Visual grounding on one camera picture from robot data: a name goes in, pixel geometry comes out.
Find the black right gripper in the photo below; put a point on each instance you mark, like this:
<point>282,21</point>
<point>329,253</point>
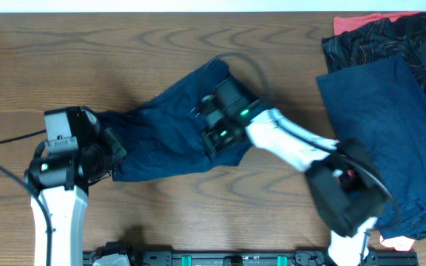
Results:
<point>212,145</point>

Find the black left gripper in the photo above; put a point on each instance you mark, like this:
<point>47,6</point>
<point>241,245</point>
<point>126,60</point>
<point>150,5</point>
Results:
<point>119,151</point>

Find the navy blue shorts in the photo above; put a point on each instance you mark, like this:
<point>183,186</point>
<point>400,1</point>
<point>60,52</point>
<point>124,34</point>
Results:
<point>163,138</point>

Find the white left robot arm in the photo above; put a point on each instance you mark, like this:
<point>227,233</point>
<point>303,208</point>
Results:
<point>59,176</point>

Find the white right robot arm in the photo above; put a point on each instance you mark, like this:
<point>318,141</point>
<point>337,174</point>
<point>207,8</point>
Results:
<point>345,187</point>

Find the coral pink garment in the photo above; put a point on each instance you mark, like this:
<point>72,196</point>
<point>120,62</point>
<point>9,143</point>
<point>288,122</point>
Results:
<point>340,26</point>

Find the blue garment in pile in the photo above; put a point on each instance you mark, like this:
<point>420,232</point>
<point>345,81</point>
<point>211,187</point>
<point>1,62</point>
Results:
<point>383,107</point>

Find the black striped garment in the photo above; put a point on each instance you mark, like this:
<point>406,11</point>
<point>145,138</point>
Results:
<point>378,40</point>

